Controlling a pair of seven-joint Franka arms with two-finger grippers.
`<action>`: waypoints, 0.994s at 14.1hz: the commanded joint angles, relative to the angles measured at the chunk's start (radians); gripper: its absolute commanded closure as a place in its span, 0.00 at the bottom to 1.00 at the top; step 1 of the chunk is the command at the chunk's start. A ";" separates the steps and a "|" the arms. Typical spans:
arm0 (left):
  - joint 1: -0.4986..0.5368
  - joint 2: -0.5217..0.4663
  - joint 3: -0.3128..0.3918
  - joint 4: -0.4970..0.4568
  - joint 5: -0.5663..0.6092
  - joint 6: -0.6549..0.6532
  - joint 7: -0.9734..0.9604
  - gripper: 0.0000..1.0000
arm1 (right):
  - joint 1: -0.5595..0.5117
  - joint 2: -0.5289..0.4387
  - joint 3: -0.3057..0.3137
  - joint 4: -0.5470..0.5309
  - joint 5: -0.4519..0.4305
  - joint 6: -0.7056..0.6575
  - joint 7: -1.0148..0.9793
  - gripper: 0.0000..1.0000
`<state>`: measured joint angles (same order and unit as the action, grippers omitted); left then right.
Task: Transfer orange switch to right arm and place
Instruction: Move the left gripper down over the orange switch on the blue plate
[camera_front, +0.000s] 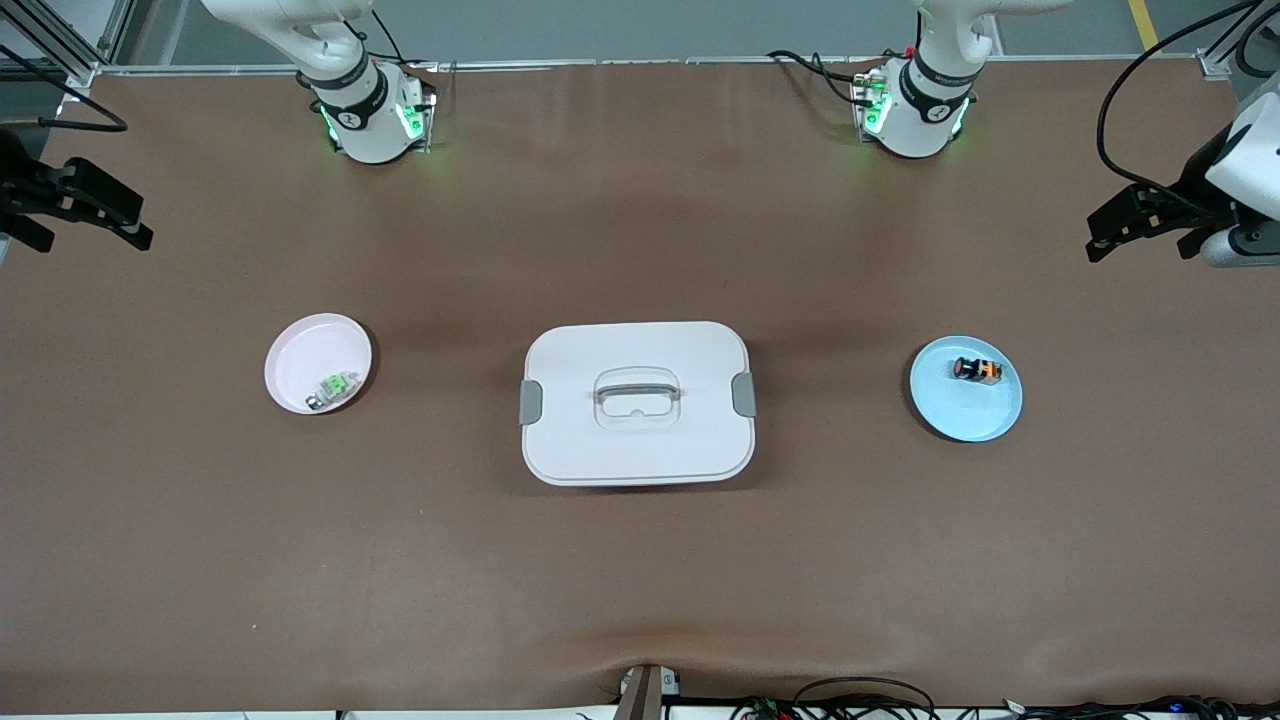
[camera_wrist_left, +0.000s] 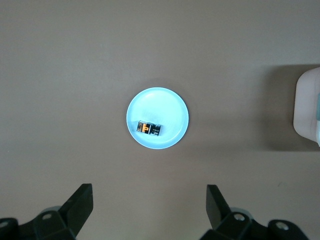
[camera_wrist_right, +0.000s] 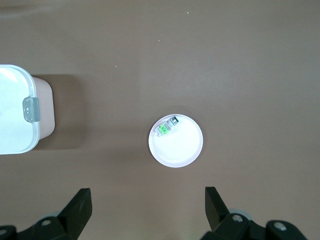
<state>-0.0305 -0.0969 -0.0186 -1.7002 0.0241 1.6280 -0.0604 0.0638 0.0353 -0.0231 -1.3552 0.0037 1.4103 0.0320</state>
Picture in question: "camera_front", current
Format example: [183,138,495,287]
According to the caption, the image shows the green white switch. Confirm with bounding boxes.
[306,371,359,412]

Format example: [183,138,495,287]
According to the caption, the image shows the aluminium frame post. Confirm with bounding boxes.
[1198,0,1280,81]
[0,0,136,93]

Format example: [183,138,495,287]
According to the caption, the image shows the silver table edge rail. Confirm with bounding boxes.
[95,57,1206,77]

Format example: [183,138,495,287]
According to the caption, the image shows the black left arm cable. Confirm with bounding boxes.
[1096,0,1280,217]

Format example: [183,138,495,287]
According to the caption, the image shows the black looped cable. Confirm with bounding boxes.
[793,677,937,720]

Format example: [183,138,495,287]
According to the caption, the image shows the brown camera stand post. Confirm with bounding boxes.
[613,663,683,720]

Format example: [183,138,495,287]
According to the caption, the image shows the pink round plate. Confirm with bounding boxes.
[264,313,374,416]

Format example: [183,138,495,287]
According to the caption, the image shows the black base power cables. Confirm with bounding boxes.
[767,50,871,106]

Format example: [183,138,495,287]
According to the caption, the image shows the brown table mat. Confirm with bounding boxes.
[0,58,1280,713]

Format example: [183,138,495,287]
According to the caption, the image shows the light blue round plate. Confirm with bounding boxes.
[908,335,1024,443]

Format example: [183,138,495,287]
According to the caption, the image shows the white lidded storage box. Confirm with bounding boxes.
[519,321,758,488]

